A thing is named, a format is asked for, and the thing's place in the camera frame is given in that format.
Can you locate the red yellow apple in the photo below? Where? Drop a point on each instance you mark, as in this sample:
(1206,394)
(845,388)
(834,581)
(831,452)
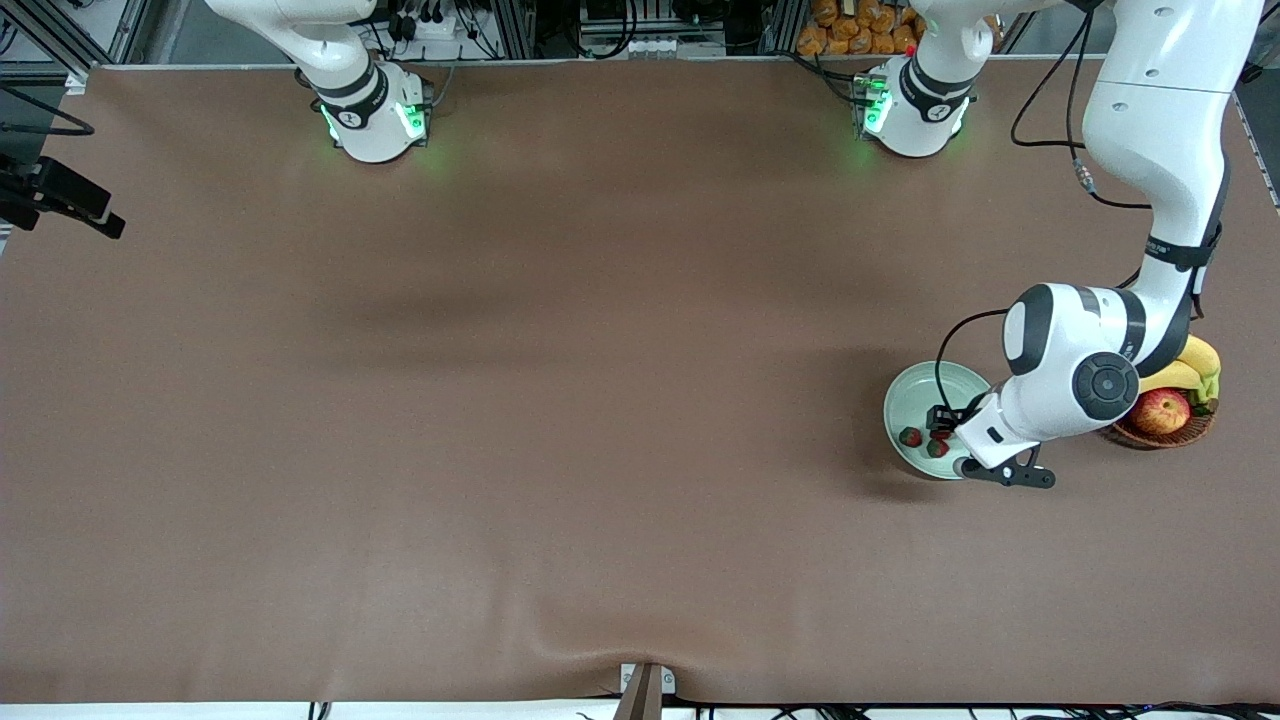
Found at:
(1160,412)

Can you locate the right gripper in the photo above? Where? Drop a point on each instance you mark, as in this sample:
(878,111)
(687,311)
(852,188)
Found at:
(50,188)

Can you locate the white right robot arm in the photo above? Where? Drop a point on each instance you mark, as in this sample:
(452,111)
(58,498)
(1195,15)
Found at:
(375,130)

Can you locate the brown table mat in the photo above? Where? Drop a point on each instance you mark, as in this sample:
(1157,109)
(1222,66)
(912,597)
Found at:
(640,550)

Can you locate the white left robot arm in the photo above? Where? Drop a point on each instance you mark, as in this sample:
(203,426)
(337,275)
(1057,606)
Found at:
(1160,130)

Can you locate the aluminium frame post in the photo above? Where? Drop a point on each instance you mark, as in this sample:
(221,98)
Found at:
(515,25)
(780,25)

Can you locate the bag of orange fruit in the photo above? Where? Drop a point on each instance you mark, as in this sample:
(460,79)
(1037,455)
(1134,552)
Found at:
(860,30)

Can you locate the pale green plate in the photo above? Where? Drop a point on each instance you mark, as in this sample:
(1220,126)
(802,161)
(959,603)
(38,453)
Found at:
(915,400)

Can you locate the brown wicker basket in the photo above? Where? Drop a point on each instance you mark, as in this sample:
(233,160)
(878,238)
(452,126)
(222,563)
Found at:
(1140,441)

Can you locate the white terminal block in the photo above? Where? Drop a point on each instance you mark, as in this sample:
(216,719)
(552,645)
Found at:
(655,46)

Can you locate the metal clamp bracket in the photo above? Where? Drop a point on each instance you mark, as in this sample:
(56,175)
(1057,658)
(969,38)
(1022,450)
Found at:
(643,690)

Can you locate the aluminium frame rail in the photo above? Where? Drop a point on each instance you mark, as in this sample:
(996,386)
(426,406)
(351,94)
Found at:
(60,35)

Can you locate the white power strip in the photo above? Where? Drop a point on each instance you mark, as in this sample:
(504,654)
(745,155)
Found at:
(425,25)

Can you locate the metal corner bracket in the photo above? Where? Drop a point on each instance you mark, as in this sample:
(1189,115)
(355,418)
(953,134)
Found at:
(75,82)

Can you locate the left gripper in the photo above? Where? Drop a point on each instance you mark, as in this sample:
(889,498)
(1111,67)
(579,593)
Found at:
(946,419)

